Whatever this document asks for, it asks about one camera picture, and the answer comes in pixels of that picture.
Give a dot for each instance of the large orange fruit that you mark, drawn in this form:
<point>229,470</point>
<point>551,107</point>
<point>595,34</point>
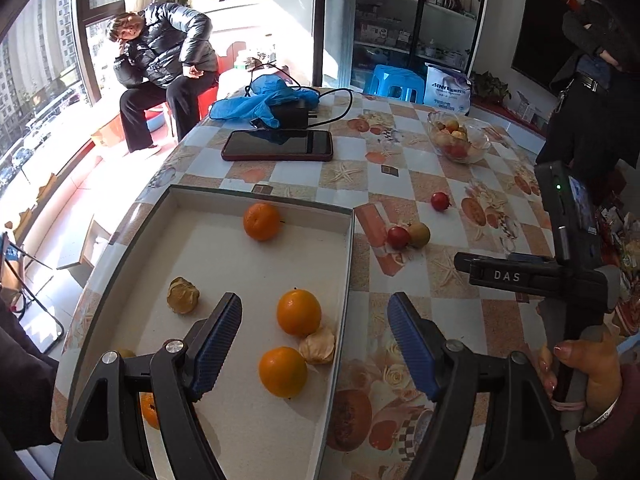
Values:
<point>283,372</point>

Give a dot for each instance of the orange mandarin in box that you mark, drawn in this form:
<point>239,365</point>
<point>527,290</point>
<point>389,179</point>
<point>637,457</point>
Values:
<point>261,221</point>

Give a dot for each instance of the small orange mandarin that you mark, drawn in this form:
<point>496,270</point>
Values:
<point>299,313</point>

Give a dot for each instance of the glass fruit bowl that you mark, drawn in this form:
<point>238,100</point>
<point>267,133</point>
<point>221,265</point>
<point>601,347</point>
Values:
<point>461,139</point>

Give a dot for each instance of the right hand holding handle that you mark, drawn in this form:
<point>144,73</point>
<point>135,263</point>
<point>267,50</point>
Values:
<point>598,360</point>

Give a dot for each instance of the white printed bag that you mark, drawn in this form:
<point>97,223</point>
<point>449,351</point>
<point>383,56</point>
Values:
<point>447,89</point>

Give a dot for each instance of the orange mandarin box corner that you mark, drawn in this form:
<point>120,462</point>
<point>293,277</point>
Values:
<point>148,410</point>

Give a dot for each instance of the blue cloth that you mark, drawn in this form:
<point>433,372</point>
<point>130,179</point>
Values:
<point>266,93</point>

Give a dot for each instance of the wrinkled yellow passion fruit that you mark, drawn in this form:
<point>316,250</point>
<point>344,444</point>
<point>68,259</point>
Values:
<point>182,296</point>

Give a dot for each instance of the small red apple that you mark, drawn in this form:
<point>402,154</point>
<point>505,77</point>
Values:
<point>398,237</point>

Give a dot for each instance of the lone red apple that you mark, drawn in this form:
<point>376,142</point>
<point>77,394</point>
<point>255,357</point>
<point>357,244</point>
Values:
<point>440,201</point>

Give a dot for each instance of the brown-green pear right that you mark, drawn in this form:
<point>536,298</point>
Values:
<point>420,234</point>

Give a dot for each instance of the phone mounted on gripper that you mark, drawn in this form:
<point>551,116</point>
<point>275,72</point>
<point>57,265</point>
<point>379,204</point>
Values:
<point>573,224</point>

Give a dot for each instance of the glass display cabinet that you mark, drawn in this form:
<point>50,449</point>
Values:
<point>411,34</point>

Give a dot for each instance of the standing person blue apron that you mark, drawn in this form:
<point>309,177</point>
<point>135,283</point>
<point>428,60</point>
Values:
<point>598,84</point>

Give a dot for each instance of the green potted plant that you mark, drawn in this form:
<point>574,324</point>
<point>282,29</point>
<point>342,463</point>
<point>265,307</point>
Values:
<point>490,89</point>

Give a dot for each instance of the grey shallow cardboard box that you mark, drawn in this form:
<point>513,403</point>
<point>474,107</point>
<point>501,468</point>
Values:
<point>217,420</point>

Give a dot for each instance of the black charger with cable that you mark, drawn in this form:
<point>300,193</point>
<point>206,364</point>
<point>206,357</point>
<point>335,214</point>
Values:
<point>295,116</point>

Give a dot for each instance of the black tablet red case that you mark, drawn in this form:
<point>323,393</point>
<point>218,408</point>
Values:
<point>278,145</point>

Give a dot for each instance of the seated person black jacket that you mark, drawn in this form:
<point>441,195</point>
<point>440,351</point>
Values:
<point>164,56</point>

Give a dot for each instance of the blue plastic stool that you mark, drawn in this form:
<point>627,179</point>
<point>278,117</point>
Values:
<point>396,83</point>

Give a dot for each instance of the black television screen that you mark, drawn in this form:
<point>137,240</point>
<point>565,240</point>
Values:
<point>542,49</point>

